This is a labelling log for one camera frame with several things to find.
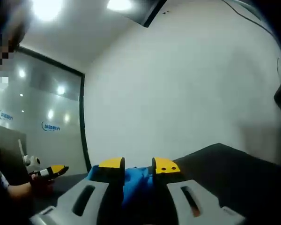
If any thin black wall cable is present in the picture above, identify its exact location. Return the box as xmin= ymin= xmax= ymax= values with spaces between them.
xmin=221 ymin=0 xmax=274 ymax=35

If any blue cloth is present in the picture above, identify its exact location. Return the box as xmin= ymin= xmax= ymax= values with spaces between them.
xmin=88 ymin=165 xmax=155 ymax=209

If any black partition frame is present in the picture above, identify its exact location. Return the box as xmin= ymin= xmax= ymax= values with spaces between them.
xmin=18 ymin=45 xmax=92 ymax=173

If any person's head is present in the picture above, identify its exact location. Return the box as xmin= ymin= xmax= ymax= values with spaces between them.
xmin=0 ymin=0 xmax=31 ymax=72

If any blue logo sticker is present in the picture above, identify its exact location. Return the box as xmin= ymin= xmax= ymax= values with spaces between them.
xmin=40 ymin=120 xmax=62 ymax=133
xmin=0 ymin=108 xmax=14 ymax=122

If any black ceiling beam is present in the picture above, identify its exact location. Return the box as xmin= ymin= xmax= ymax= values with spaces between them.
xmin=121 ymin=0 xmax=168 ymax=28

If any person's left hand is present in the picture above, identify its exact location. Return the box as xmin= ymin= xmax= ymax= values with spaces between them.
xmin=29 ymin=172 xmax=52 ymax=188

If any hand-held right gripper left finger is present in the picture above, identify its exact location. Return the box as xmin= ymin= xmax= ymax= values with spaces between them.
xmin=29 ymin=157 xmax=126 ymax=225

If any round ceiling light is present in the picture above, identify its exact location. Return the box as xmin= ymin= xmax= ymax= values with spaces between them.
xmin=106 ymin=0 xmax=133 ymax=11
xmin=30 ymin=0 xmax=64 ymax=22

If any frosted glass partition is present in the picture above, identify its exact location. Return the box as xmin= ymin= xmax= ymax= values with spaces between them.
xmin=0 ymin=50 xmax=85 ymax=175

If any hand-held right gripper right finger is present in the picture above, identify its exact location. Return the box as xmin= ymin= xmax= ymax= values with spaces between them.
xmin=151 ymin=157 xmax=246 ymax=225

